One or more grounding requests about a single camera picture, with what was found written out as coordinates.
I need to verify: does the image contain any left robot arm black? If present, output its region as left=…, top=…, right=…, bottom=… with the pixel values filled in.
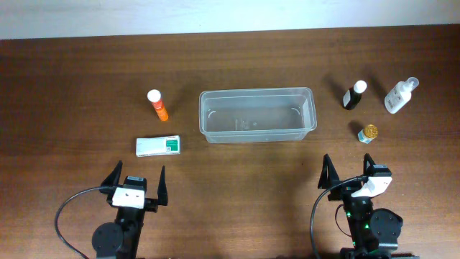
left=91, top=162, right=168, bottom=259

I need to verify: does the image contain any white spray bottle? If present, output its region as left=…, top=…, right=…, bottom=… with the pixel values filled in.
left=384, top=77, right=419, bottom=114

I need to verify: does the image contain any dark bottle white cap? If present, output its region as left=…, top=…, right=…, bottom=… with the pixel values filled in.
left=343, top=80, right=367, bottom=110

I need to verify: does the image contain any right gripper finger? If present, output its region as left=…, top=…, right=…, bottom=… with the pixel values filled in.
left=363, top=153, right=375, bottom=176
left=318, top=154, right=340, bottom=189

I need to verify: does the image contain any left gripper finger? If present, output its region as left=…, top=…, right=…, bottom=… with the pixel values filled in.
left=157, top=166, right=168, bottom=206
left=101, top=160, right=123, bottom=187

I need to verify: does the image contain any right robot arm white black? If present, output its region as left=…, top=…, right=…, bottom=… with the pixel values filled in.
left=318, top=153, right=403, bottom=258

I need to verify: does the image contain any clear plastic container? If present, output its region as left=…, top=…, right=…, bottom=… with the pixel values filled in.
left=199, top=87, right=317, bottom=144

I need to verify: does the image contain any orange tablet tube white cap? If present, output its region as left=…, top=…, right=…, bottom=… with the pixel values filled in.
left=147, top=89, right=169, bottom=122

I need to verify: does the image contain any small jar gold lid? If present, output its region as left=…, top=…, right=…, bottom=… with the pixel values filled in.
left=358, top=124, right=378, bottom=144

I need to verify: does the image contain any white green medicine box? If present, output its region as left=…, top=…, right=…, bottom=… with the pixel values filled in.
left=135, top=135, right=180, bottom=157

